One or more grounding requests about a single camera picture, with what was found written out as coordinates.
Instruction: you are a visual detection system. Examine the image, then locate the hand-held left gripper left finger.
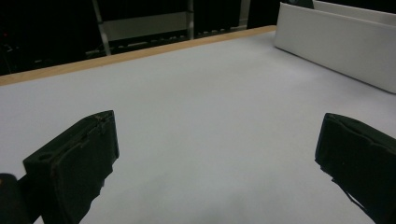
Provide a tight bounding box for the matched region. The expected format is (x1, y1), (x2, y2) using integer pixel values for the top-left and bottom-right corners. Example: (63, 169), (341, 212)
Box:
(21, 109), (120, 224)

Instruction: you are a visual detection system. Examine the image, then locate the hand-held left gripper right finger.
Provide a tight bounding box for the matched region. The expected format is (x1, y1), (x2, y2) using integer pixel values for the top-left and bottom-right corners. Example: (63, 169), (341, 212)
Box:
(314, 112), (396, 224)

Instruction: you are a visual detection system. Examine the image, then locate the white rectangular storage box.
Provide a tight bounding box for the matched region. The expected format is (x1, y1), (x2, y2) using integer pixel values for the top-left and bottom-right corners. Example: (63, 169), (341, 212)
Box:
(274, 0), (396, 94)

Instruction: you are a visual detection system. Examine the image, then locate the white table mat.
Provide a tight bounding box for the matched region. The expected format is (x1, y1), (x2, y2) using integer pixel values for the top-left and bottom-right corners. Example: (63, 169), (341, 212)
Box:
(0, 30), (396, 224)

